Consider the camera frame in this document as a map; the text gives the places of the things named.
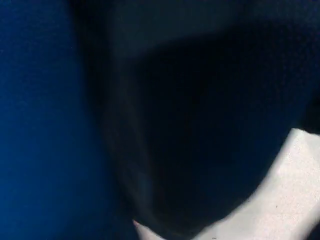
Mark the dark teal coat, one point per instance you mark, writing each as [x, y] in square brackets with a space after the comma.
[100, 112]

